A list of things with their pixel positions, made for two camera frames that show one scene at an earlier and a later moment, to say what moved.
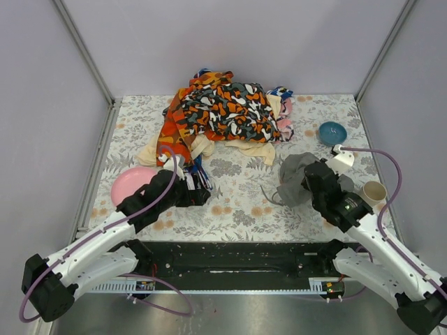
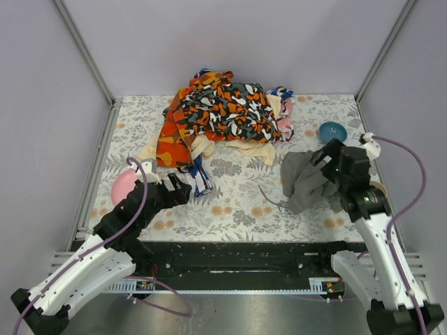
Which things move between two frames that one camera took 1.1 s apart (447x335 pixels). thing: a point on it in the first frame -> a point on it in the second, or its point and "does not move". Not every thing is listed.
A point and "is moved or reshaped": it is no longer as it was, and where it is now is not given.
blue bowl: (332, 133) does not move
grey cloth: (291, 171) is moved or reshaped
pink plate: (127, 181) does not move
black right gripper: (315, 171) -> (326, 162)
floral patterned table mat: (244, 205) does not move
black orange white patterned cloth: (239, 111) does not move
